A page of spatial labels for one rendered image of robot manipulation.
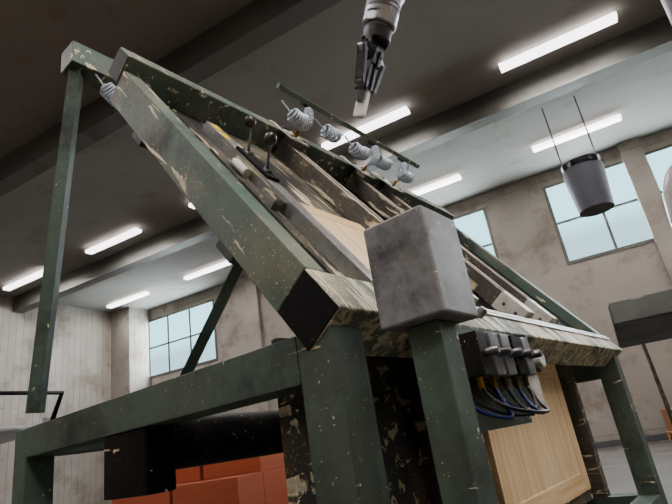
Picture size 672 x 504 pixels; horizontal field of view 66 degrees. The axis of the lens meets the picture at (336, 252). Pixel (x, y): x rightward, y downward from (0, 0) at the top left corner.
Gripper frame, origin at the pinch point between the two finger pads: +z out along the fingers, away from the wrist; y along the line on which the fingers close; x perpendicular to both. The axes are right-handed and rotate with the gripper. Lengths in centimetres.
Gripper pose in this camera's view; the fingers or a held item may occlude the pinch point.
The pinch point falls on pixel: (361, 104)
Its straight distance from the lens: 135.2
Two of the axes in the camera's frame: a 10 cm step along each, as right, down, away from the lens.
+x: 8.3, 1.4, -5.4
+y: -5.2, -1.8, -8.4
